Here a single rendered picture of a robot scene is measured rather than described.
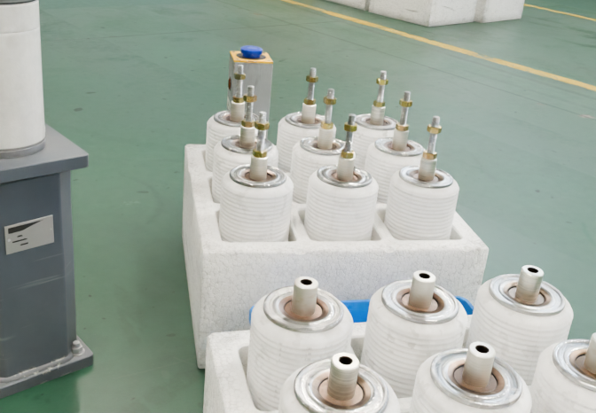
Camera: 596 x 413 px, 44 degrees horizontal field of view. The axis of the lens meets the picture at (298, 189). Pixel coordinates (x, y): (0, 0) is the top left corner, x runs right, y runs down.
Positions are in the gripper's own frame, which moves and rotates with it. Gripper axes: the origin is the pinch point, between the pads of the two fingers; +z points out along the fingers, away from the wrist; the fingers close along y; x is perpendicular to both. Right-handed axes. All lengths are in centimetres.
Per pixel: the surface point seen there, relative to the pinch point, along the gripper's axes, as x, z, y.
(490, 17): 179, 45, 230
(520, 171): 15, 47, 75
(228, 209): -19.1, 25.6, -24.1
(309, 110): -1.0, 19.7, -0.6
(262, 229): -22.7, 27.3, -20.9
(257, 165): -19.0, 19.9, -20.1
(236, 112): 3.2, 20.4, -11.8
